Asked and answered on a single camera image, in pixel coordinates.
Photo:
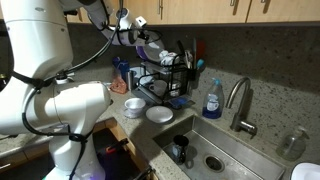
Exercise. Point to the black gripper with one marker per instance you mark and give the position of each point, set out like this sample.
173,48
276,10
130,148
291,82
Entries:
139,33

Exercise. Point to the white deep plate bowl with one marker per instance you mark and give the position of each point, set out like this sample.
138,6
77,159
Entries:
154,46

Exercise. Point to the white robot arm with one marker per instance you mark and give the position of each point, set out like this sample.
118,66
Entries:
40,99

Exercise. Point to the white mug upper rack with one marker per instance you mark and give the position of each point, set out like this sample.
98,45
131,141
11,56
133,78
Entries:
166,58

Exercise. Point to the white mug rack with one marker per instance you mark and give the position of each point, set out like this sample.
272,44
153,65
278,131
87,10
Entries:
166,58
158,87

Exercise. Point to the white mug lower rack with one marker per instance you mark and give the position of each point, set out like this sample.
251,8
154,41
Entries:
158,87

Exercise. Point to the black two-tier dish rack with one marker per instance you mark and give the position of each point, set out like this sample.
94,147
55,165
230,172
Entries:
174,75

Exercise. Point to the white bowl snowflake pattern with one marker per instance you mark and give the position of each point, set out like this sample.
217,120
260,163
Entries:
135,105

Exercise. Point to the small white plate on counter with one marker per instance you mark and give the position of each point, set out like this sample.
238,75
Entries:
159,114

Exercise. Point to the blue dish soap bottle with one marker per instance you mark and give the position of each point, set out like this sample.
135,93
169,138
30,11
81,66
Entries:
213,101

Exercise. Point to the blue water bottle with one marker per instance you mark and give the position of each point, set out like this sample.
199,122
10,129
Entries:
122,66

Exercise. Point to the steel tumbler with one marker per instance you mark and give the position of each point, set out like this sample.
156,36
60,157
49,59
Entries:
129,78

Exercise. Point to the orange plastic bag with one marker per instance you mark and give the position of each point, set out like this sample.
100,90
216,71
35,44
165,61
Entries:
118,85

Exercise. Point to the red spatula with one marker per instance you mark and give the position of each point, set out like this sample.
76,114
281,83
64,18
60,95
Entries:
200,49

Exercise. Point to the teal spatula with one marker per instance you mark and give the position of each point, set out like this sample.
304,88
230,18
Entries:
199,64

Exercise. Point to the clear plastic container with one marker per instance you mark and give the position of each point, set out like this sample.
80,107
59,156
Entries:
129,115

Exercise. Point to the blue sponge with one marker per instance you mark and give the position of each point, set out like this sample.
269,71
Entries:
178,102

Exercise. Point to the black mug in sink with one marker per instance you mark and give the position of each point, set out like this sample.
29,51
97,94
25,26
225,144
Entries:
179,148

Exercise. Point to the steel sink faucet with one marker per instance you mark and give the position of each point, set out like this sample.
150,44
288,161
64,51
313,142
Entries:
239,121

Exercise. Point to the grey sink basin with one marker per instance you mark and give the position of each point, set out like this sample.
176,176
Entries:
213,155

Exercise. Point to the clear soap dispenser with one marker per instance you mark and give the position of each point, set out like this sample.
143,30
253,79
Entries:
293,144

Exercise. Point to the white water filter pitcher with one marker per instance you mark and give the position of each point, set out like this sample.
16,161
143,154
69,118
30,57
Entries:
306,171

